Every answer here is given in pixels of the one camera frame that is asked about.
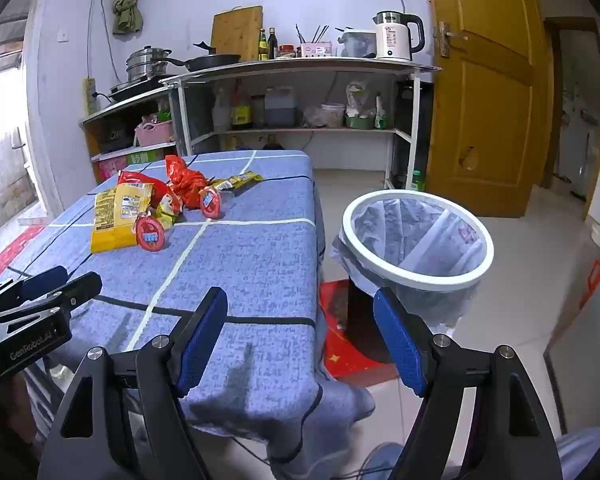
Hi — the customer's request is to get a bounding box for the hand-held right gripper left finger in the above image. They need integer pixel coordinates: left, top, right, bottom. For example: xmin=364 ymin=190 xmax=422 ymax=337
xmin=37 ymin=286 xmax=229 ymax=480

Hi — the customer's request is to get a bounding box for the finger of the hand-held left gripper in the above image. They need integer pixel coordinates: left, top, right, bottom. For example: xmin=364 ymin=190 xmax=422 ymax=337
xmin=0 ymin=273 xmax=103 ymax=323
xmin=0 ymin=266 xmax=69 ymax=312

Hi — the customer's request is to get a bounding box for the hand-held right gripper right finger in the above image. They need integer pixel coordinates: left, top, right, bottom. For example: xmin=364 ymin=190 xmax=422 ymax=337
xmin=372 ymin=287 xmax=563 ymax=480

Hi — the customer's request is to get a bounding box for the white-rim mesh waste bin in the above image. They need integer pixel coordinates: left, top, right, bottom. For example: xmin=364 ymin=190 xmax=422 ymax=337
xmin=330 ymin=191 xmax=495 ymax=331

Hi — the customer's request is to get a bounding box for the yellow snack bag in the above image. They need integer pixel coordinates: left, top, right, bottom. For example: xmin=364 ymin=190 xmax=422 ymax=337
xmin=90 ymin=181 xmax=155 ymax=254

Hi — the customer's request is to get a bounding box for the round red-lid cup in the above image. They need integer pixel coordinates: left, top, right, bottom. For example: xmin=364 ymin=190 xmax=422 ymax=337
xmin=135 ymin=213 xmax=168 ymax=253
xmin=199 ymin=186 xmax=224 ymax=219

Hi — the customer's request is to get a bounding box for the clear plastic bin liner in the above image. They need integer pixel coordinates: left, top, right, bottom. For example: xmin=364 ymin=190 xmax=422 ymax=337
xmin=330 ymin=197 xmax=486 ymax=328

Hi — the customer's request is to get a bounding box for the small yellow-green wrapper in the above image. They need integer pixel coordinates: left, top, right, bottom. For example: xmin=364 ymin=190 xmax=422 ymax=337
xmin=152 ymin=192 xmax=183 ymax=231

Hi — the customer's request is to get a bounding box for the red snack bag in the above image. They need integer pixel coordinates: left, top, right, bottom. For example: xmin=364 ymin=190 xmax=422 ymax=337
xmin=116 ymin=170 xmax=173 ymax=202

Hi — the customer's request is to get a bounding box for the red wrapper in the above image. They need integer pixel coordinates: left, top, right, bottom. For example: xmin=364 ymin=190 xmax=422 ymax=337
xmin=165 ymin=155 xmax=213 ymax=211

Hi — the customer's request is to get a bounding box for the long yellow wrapper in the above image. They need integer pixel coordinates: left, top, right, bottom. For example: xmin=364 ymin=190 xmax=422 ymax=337
xmin=207 ymin=171 xmax=264 ymax=193

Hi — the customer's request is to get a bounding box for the red floor mat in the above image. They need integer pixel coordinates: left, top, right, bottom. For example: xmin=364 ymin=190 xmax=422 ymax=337
xmin=320 ymin=280 xmax=406 ymax=381
xmin=0 ymin=225 xmax=46 ymax=281

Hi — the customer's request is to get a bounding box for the dark stool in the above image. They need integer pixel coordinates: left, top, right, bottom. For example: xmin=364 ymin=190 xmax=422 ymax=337
xmin=347 ymin=275 xmax=403 ymax=366

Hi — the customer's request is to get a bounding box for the blue checked tablecloth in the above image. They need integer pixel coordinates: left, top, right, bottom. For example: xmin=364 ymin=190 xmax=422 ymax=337
xmin=0 ymin=150 xmax=376 ymax=463

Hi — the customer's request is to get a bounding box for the person's trouser leg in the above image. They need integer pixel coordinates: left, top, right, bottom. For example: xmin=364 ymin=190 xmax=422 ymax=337
xmin=362 ymin=442 xmax=406 ymax=480
xmin=555 ymin=427 xmax=600 ymax=480

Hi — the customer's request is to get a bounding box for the pink carton box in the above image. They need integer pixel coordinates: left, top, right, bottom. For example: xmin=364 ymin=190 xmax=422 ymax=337
xmin=100 ymin=156 xmax=128 ymax=181

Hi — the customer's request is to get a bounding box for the green carton box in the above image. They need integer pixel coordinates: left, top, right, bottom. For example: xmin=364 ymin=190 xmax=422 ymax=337
xmin=126 ymin=146 xmax=167 ymax=166

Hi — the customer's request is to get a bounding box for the pink plastic basket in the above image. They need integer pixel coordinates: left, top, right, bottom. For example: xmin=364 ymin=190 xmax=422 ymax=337
xmin=134 ymin=120 xmax=175 ymax=147

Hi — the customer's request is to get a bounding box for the yellow power strip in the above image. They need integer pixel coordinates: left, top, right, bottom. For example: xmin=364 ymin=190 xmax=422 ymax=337
xmin=82 ymin=77 xmax=97 ymax=116

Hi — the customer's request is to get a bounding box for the black induction cooker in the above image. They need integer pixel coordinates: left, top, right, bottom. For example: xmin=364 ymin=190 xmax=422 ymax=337
xmin=110 ymin=80 xmax=168 ymax=103

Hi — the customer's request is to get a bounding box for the clear plastic bottle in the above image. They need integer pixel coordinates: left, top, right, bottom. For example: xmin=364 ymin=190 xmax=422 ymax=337
xmin=212 ymin=87 xmax=231 ymax=132

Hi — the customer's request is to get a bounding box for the steel steamer pot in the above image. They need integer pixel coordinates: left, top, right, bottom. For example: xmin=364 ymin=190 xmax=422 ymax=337
xmin=126 ymin=46 xmax=172 ymax=82

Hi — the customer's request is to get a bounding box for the brown oil bottle yellow label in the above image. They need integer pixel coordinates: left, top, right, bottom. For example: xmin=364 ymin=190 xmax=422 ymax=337
xmin=230 ymin=80 xmax=253 ymax=130

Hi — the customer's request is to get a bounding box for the white plastic tub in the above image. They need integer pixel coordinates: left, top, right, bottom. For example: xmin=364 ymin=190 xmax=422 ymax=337
xmin=321 ymin=103 xmax=346 ymax=128

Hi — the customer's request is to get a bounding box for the dark liquid jerrycan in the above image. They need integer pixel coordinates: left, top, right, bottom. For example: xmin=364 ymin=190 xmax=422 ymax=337
xmin=265 ymin=86 xmax=298 ymax=127

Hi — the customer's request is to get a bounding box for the yellow wooden door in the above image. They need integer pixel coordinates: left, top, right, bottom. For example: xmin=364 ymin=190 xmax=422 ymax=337
xmin=424 ymin=0 xmax=556 ymax=218

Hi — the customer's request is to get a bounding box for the white food bag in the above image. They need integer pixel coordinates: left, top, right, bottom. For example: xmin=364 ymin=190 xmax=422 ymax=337
xmin=345 ymin=81 xmax=376 ymax=118

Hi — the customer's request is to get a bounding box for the black frying pan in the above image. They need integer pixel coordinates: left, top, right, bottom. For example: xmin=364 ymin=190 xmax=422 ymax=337
xmin=167 ymin=53 xmax=242 ymax=72

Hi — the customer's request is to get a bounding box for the white kitchen shelf unit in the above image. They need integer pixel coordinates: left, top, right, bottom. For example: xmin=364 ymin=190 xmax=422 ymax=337
xmin=160 ymin=57 xmax=443 ymax=191

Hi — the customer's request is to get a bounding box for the wooden cutting board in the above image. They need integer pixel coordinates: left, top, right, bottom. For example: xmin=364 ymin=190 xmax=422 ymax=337
xmin=210 ymin=5 xmax=264 ymax=61

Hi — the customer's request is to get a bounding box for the white electric kettle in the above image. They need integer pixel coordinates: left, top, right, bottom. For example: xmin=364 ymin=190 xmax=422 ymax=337
xmin=371 ymin=11 xmax=426 ymax=62

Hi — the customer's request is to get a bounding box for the clear plastic container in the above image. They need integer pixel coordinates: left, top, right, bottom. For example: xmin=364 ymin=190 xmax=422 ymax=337
xmin=337 ymin=29 xmax=378 ymax=58

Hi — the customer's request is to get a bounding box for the pink chopstick holder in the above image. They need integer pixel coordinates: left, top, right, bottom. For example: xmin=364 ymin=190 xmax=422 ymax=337
xmin=300 ymin=40 xmax=335 ymax=57

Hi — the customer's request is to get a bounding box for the bundle of chopsticks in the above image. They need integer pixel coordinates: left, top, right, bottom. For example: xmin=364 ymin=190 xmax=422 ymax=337
xmin=295 ymin=23 xmax=331 ymax=43

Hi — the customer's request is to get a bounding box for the metal door handle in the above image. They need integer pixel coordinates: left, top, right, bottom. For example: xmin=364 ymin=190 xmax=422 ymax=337
xmin=437 ymin=21 xmax=468 ymax=58

